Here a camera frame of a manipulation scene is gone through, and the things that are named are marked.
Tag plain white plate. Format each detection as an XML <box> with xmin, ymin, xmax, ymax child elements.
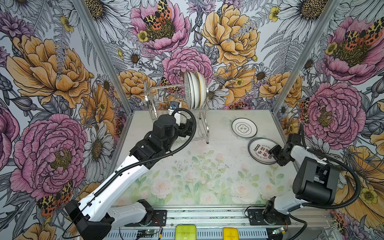
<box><xmin>248</xmin><ymin>138</ymin><xmax>278</xmax><ymax>165</ymax></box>

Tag chrome wire dish rack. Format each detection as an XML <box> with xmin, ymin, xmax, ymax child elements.
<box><xmin>143</xmin><ymin>80</ymin><xmax>211</xmax><ymax>144</ymax></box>

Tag black striped rim plate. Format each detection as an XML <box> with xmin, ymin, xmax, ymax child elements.
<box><xmin>184</xmin><ymin>72</ymin><xmax>193</xmax><ymax>110</ymax></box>

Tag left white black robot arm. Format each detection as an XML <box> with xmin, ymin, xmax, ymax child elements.
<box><xmin>65</xmin><ymin>108</ymin><xmax>197</xmax><ymax>240</ymax></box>

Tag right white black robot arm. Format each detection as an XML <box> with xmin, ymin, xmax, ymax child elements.
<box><xmin>263</xmin><ymin>134</ymin><xmax>340</xmax><ymax>224</ymax></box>

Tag right yellow box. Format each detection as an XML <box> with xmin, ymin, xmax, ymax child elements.
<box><xmin>223</xmin><ymin>228</ymin><xmax>240</xmax><ymax>240</ymax></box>

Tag small green circuit board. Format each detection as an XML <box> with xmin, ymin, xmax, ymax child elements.
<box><xmin>137</xmin><ymin>230</ymin><xmax>158</xmax><ymax>237</ymax></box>

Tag left yellow green box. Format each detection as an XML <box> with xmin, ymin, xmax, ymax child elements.
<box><xmin>175</xmin><ymin>225</ymin><xmax>197</xmax><ymax>240</ymax></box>

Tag right black corrugated cable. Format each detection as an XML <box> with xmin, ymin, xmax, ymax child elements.
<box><xmin>284</xmin><ymin>123</ymin><xmax>362</xmax><ymax>240</ymax></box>

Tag black corrugated cable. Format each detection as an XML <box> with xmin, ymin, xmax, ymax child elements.
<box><xmin>61</xmin><ymin>107</ymin><xmax>198</xmax><ymax>239</ymax></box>
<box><xmin>284</xmin><ymin>123</ymin><xmax>362</xmax><ymax>240</ymax></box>

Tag left black corrugated cable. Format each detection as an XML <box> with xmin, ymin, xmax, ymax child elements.
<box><xmin>61</xmin><ymin>107</ymin><xmax>198</xmax><ymax>239</ymax></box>

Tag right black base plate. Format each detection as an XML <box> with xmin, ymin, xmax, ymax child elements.
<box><xmin>247</xmin><ymin>209</ymin><xmax>292</xmax><ymax>226</ymax></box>

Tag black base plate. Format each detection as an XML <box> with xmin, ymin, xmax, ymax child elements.
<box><xmin>139</xmin><ymin>210</ymin><xmax>168</xmax><ymax>227</ymax></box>
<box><xmin>247</xmin><ymin>209</ymin><xmax>292</xmax><ymax>226</ymax></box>

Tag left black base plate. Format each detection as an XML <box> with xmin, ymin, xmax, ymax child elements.
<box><xmin>139</xmin><ymin>210</ymin><xmax>168</xmax><ymax>227</ymax></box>

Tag aluminium front rail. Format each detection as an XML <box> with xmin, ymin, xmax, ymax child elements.
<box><xmin>103</xmin><ymin>206</ymin><xmax>341</xmax><ymax>240</ymax></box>

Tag left aluminium corner post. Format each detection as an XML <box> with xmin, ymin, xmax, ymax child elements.
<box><xmin>71</xmin><ymin>0</ymin><xmax>133</xmax><ymax>116</ymax></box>

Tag aluminium corner post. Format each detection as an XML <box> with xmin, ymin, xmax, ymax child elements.
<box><xmin>272</xmin><ymin>0</ymin><xmax>343</xmax><ymax>114</ymax></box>
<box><xmin>71</xmin><ymin>0</ymin><xmax>133</xmax><ymax>116</ymax></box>

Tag right aluminium corner post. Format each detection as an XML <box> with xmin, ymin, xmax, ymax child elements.
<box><xmin>272</xmin><ymin>0</ymin><xmax>343</xmax><ymax>114</ymax></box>

